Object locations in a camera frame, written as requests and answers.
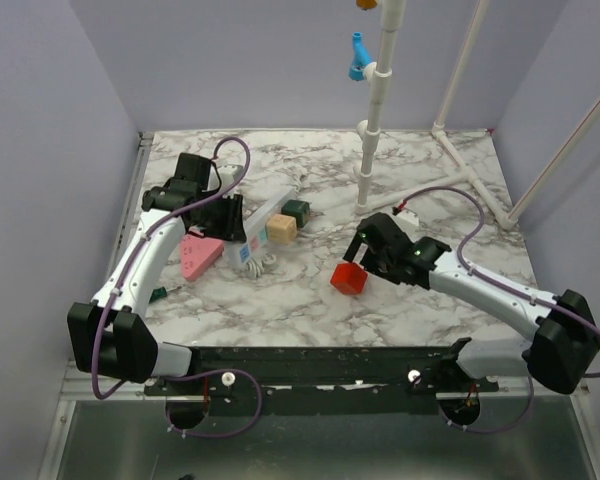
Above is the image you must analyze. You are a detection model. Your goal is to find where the white power strip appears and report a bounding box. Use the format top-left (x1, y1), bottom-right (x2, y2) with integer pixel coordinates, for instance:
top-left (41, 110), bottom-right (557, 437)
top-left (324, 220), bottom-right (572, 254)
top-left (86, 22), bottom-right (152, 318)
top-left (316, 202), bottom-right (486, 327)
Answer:
top-left (223, 186), bottom-right (297, 270)

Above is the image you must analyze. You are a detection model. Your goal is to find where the red cube plug adapter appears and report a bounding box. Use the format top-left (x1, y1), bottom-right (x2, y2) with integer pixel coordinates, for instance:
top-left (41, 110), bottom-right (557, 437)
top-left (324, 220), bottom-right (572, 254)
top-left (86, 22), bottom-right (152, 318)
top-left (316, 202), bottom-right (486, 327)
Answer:
top-left (330, 262), bottom-right (368, 296)

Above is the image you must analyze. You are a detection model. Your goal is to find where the pink triangular socket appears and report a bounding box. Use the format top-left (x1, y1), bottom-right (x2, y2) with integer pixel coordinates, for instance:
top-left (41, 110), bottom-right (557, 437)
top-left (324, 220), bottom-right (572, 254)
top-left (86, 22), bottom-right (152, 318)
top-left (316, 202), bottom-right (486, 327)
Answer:
top-left (180, 235), bottom-right (224, 282)

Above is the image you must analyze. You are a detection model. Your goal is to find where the beige cube plug adapter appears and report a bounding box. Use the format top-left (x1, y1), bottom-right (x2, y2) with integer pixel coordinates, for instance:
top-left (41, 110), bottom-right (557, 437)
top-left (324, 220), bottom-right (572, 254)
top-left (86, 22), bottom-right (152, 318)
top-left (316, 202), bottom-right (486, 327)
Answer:
top-left (266, 214), bottom-right (297, 245)

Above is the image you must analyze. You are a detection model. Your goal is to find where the dark green cube adapter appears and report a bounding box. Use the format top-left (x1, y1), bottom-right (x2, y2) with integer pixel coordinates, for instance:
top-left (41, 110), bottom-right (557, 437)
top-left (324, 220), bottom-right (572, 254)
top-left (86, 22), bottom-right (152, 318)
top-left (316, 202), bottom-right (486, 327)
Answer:
top-left (281, 199), bottom-right (311, 229)

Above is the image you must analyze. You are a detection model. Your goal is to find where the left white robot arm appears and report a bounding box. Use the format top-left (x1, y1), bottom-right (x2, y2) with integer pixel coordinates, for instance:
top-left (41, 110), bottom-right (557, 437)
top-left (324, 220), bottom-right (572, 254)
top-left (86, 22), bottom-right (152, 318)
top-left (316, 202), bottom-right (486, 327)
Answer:
top-left (67, 153), bottom-right (246, 395)

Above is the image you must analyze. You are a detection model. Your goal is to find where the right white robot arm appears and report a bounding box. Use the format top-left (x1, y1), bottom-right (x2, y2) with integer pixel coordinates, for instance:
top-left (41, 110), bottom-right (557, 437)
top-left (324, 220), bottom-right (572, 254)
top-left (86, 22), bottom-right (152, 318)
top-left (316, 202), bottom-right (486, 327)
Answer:
top-left (343, 213), bottom-right (600, 394)

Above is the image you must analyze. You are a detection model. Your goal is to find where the blue pipe fitting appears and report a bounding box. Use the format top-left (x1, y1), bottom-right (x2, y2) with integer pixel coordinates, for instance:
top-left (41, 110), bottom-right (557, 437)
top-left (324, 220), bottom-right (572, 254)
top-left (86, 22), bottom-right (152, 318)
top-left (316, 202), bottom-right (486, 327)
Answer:
top-left (349, 32), bottom-right (372, 81)

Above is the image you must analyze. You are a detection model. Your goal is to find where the white pvc pipe stand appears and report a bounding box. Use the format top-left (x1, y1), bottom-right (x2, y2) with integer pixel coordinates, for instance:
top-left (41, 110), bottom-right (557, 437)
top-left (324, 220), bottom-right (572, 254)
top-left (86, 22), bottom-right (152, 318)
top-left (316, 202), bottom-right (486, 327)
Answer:
top-left (354, 1), bottom-right (514, 230)

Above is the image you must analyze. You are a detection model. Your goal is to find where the orange pipe fitting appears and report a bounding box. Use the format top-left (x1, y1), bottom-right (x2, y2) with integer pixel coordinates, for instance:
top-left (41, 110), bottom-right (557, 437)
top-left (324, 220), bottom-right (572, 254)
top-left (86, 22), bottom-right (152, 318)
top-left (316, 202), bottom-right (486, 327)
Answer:
top-left (356, 0), bottom-right (378, 10)

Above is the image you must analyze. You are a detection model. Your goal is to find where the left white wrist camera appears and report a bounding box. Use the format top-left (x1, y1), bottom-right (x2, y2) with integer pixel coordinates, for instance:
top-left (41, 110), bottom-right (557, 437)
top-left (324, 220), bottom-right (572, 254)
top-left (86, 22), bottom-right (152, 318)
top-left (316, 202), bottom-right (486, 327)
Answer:
top-left (208, 164), bottom-right (243, 190)

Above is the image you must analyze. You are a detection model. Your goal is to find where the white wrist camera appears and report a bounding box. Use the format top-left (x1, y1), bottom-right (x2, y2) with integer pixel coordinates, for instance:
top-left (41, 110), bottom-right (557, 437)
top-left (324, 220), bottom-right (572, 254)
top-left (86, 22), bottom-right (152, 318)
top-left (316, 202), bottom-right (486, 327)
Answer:
top-left (392, 206), bottom-right (419, 228)
top-left (208, 164), bottom-right (243, 190)

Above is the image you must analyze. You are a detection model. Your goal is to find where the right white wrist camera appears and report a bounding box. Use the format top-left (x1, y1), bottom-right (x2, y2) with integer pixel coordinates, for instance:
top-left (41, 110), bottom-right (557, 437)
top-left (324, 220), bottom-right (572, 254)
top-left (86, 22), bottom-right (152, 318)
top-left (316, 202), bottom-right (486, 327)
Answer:
top-left (392, 206), bottom-right (419, 228)

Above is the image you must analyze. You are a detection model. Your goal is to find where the green handled screwdriver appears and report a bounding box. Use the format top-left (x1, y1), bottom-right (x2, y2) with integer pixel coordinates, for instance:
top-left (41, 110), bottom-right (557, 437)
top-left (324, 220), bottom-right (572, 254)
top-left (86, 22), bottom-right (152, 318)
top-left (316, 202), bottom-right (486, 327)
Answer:
top-left (149, 287), bottom-right (168, 304)

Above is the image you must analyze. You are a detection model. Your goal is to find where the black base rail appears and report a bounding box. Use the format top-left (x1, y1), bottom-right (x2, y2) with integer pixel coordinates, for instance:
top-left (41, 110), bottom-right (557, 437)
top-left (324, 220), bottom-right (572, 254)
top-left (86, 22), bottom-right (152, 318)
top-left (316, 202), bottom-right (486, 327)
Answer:
top-left (144, 340), bottom-right (498, 416)

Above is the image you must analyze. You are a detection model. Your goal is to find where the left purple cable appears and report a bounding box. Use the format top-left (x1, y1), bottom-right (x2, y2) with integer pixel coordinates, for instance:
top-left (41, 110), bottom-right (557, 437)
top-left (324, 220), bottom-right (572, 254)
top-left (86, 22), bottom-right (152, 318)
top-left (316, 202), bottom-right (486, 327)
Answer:
top-left (90, 136), bottom-right (266, 441)

